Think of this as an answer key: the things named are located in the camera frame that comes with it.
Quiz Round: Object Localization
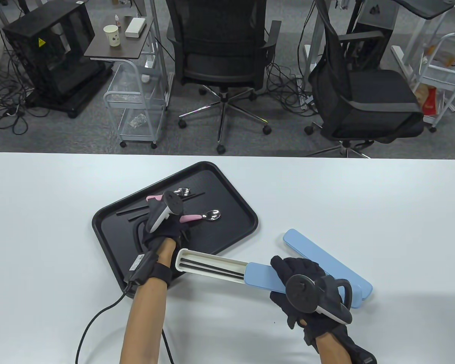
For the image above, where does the person's right hand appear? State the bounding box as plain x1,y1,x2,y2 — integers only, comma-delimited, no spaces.
269,255,352,354

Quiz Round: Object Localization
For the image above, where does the person's left hand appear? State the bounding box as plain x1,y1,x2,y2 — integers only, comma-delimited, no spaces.
141,200,193,253

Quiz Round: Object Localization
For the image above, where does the black round hand controller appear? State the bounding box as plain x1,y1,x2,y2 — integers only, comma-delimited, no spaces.
146,191,184,234
286,275,353,325

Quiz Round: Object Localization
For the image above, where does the blue lidded lunch box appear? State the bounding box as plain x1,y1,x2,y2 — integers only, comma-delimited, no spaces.
174,248,363,308
282,228,373,302

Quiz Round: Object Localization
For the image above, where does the pink handled metal spoon utensil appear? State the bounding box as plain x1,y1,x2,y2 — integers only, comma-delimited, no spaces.
146,187,191,202
179,209,221,224

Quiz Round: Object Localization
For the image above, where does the person's left forearm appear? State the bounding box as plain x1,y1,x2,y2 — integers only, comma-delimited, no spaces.
119,238,177,364

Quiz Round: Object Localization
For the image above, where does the person's right forearm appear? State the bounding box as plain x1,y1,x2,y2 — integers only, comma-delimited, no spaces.
317,336,351,364

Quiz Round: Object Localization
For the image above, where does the black wrist sensor module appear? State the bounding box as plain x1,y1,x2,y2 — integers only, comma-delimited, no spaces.
126,253,174,292
347,339,378,364

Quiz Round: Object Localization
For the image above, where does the black plastic tray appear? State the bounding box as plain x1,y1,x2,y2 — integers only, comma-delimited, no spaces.
92,161,259,298

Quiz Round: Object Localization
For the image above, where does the black mesh office chair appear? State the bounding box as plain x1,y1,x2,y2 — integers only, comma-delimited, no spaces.
165,0,282,154
304,0,425,158

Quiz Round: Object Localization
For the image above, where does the white power strip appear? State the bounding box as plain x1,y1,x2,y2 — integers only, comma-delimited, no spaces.
296,76,315,110

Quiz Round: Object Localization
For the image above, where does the brown side table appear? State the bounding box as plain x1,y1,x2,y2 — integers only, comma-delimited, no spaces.
84,16,155,61

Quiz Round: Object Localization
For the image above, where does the white paper cup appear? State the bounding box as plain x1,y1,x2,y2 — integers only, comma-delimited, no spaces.
103,25,119,47

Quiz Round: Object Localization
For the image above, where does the white rectangular box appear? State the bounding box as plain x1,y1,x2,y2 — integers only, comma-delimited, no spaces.
125,17,147,38

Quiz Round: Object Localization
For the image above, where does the red and orange bag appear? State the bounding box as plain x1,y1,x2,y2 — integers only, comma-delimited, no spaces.
415,83,438,116

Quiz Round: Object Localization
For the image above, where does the black computer case on cart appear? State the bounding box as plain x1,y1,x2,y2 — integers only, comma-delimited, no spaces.
2,3,114,119

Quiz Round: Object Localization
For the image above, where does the black computer tower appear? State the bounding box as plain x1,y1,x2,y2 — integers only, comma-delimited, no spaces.
347,0,399,71

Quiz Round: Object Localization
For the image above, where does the dark grey desk top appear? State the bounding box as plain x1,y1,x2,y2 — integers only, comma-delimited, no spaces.
392,0,455,19

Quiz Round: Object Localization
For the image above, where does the black wrist module cable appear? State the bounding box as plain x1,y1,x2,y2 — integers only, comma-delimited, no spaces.
75,282,175,364

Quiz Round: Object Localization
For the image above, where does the white wire rolling cart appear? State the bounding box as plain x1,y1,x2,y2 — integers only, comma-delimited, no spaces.
103,61,169,149

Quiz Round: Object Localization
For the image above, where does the white desk leg frame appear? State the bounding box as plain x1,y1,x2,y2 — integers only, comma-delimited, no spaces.
131,0,174,111
391,15,440,88
303,0,326,78

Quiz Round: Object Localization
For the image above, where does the tangle of black cables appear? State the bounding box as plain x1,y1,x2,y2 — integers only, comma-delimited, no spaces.
0,45,53,136

